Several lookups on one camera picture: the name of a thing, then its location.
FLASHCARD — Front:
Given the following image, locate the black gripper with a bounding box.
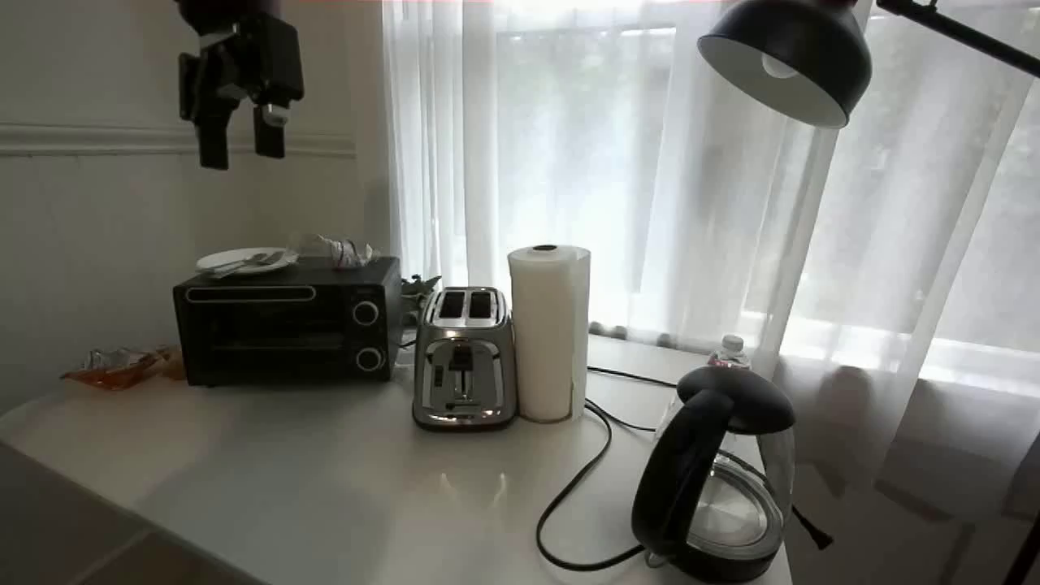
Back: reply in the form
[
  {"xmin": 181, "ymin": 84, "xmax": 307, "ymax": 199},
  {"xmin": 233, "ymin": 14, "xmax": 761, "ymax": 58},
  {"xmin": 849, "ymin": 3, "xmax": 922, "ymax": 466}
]
[{"xmin": 176, "ymin": 0, "xmax": 309, "ymax": 171}]

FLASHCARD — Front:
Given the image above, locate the black electric glass kettle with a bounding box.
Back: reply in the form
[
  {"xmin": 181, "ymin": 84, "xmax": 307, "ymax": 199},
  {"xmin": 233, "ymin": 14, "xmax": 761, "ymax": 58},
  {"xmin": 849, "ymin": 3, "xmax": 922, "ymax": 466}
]
[{"xmin": 632, "ymin": 364, "xmax": 801, "ymax": 585}]

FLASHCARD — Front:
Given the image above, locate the black toaster oven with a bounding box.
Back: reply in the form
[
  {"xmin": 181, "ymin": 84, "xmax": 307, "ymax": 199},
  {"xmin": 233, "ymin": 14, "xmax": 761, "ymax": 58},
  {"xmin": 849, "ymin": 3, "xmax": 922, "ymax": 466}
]
[{"xmin": 174, "ymin": 253, "xmax": 408, "ymax": 391}]

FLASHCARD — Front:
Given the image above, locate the black lamp shade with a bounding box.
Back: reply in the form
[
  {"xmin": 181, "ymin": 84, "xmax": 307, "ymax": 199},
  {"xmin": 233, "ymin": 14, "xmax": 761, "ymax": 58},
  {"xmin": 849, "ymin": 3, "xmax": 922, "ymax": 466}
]
[{"xmin": 697, "ymin": 0, "xmax": 873, "ymax": 131}]

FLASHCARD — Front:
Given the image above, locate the white plate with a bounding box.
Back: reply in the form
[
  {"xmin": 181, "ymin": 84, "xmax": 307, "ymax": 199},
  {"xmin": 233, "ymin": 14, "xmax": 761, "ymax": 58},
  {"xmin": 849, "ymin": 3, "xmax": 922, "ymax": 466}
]
[{"xmin": 194, "ymin": 245, "xmax": 298, "ymax": 279}]

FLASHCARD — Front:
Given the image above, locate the white paper towel roll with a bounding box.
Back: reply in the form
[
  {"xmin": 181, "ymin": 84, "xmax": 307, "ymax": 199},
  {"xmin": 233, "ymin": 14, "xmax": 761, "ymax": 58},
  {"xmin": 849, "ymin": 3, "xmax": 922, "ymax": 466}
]
[{"xmin": 507, "ymin": 245, "xmax": 596, "ymax": 426}]

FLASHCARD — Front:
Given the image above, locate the silver two-slot toaster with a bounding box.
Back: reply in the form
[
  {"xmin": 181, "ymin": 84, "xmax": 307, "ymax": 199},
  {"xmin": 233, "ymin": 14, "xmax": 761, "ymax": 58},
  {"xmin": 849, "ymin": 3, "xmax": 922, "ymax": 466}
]
[{"xmin": 410, "ymin": 284, "xmax": 521, "ymax": 431}]

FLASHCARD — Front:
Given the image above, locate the crumpled clear plastic wrap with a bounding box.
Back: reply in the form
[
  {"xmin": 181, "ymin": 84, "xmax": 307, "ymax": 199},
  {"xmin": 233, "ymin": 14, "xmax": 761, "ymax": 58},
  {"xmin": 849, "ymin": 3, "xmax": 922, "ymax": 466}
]
[{"xmin": 296, "ymin": 230, "xmax": 376, "ymax": 274}]

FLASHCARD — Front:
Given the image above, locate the black power cable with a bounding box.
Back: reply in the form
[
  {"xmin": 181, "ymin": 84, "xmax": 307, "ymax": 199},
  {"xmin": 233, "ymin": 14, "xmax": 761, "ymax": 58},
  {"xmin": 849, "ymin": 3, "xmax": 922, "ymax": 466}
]
[{"xmin": 532, "ymin": 397, "xmax": 652, "ymax": 576}]

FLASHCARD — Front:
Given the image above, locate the orange snack packet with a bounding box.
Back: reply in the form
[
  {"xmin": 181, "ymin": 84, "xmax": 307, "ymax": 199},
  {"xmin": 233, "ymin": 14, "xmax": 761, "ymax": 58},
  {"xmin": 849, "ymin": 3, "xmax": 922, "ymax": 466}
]
[{"xmin": 61, "ymin": 344, "xmax": 164, "ymax": 392}]

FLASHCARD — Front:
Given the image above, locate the thin black cable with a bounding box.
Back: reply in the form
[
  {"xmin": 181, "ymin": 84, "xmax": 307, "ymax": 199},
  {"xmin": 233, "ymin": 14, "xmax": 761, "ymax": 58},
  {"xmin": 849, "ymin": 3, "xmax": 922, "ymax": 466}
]
[{"xmin": 586, "ymin": 364, "xmax": 684, "ymax": 391}]

